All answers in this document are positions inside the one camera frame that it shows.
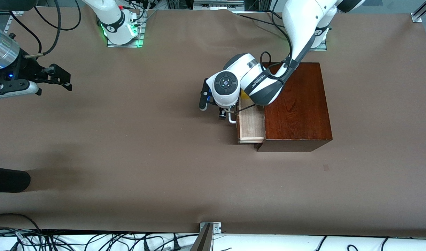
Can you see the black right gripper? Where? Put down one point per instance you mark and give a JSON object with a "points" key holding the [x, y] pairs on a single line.
{"points": [[26, 68]]}

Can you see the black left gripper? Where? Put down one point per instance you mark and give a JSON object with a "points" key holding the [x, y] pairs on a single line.
{"points": [[222, 113]]}

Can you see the light wood drawer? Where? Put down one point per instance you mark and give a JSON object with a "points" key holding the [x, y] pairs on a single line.
{"points": [[251, 125]]}

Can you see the yellow cube block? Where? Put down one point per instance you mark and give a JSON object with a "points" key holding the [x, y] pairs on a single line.
{"points": [[245, 94]]}

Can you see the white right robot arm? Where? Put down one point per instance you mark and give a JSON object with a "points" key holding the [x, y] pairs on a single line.
{"points": [[111, 17]]}

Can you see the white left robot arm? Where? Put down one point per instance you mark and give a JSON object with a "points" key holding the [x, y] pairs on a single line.
{"points": [[303, 24]]}

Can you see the dark red wooden cabinet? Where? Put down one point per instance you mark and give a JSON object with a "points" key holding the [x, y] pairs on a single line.
{"points": [[300, 115]]}

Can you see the grey control box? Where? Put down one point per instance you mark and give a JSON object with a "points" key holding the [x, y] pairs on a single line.
{"points": [[218, 4]]}

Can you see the black ribbed foam cylinder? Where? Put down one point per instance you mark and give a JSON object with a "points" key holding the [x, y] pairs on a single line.
{"points": [[7, 179]]}

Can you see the dark grey metal beam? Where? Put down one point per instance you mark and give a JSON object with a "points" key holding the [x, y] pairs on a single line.
{"points": [[203, 240]]}

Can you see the aluminium corner profile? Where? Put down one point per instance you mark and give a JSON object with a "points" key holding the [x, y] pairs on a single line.
{"points": [[421, 12]]}

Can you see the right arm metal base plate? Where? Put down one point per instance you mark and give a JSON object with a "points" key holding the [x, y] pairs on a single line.
{"points": [[125, 45]]}

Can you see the slotted aluminium table rail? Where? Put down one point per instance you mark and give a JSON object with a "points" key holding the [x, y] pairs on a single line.
{"points": [[17, 13]]}

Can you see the silver metal bracket plate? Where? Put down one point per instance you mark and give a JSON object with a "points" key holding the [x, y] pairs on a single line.
{"points": [[215, 226]]}

